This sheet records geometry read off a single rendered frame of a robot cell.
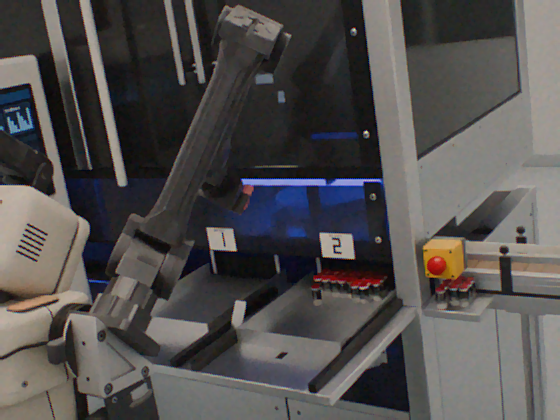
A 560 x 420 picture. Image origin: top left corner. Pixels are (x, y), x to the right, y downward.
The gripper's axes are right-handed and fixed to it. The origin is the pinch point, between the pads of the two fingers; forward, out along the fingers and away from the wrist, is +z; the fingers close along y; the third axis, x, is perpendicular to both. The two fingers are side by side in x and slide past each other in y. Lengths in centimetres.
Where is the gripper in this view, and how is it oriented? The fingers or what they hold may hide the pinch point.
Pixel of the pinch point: (226, 197)
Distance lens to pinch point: 169.3
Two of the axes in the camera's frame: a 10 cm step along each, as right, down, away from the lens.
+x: -4.2, 8.9, -1.8
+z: 2.0, 2.8, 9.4
